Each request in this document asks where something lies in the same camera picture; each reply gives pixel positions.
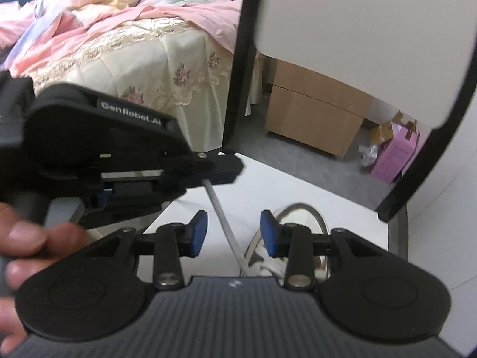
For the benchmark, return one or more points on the white shoelace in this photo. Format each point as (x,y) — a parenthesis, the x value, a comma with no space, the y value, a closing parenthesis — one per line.
(223,220)

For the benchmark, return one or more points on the crumpled clear plastic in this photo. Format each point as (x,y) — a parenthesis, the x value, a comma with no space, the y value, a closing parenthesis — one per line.
(368,154)

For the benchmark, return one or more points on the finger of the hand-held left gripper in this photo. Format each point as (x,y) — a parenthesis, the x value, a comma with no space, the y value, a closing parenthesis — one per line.
(220,169)
(141,197)

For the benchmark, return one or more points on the brown cardboard box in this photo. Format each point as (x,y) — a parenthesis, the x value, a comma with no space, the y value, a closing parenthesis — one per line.
(384,130)

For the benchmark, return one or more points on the white and brown sneaker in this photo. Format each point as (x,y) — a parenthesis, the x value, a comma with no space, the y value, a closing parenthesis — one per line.
(309,216)

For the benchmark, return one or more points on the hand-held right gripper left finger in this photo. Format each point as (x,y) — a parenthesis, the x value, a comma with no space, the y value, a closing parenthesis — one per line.
(199,231)

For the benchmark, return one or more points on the white chair with black frame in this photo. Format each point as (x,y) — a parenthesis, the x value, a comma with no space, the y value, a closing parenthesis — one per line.
(354,44)

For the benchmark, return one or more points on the cream quilted bed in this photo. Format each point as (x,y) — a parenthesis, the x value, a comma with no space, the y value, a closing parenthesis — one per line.
(149,67)

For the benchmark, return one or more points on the person's left hand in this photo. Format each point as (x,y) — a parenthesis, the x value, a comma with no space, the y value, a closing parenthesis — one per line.
(29,238)

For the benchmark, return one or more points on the pink pastel duvet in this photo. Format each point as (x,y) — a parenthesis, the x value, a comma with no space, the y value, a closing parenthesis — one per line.
(111,3)

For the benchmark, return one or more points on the pink carton box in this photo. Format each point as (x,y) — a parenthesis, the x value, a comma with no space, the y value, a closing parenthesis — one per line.
(395,156)

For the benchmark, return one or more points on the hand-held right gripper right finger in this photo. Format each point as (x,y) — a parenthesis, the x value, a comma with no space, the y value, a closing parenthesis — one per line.
(267,233)

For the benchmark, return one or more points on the wooden nightstand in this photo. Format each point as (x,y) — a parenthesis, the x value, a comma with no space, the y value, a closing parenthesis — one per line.
(316,115)

